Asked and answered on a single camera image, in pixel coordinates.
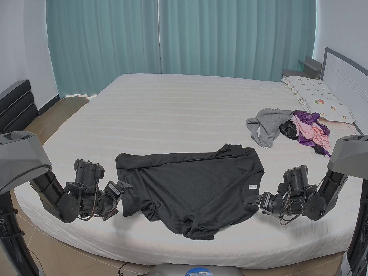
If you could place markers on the black T-shirt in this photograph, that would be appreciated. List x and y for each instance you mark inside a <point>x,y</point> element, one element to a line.
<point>187,182</point>

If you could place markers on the black chest of drawers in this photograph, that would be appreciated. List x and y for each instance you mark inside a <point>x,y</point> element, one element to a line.
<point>17,108</point>

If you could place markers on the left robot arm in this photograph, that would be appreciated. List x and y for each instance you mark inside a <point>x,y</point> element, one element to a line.
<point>17,159</point>

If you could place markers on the bed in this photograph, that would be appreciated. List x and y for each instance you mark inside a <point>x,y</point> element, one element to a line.
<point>172,111</point>

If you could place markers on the grey bedside table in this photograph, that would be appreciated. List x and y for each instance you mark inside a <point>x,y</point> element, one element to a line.
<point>312,65</point>

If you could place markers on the blue-green curtain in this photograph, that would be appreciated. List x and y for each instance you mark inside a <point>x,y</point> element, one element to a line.
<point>230,27</point>
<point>103,39</point>

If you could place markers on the grey garment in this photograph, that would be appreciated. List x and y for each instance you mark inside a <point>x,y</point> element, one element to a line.
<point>270,122</point>

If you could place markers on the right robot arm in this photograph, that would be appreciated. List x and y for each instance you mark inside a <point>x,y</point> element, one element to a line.
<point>350,154</point>

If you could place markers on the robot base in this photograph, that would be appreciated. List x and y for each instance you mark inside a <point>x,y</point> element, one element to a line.
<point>172,271</point>

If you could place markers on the pile of clothes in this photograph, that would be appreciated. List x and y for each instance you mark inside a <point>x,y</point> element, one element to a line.
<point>309,131</point>

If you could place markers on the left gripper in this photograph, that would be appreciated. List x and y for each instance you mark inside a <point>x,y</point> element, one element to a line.
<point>107,201</point>

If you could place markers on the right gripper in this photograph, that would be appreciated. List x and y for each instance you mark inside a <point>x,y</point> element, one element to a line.
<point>273,204</point>

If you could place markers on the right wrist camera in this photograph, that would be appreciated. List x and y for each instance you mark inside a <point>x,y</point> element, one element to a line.
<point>270,214</point>

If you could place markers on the white printed pillow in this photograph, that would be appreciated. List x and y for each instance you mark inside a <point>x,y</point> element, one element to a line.
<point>316,96</point>

